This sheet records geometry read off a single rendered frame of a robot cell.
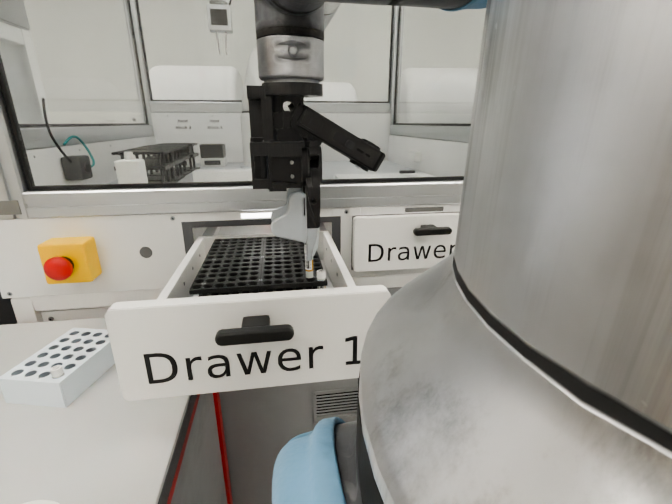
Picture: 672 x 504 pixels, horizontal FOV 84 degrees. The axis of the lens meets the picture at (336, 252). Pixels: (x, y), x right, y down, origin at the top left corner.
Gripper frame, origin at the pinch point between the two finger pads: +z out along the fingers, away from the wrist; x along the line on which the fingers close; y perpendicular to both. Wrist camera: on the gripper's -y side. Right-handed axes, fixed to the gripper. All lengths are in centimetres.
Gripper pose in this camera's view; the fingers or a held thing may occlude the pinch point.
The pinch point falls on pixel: (313, 247)
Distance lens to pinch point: 50.3
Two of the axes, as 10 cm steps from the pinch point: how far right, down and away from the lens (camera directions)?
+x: 1.6, 3.4, -9.3
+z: 0.0, 9.4, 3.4
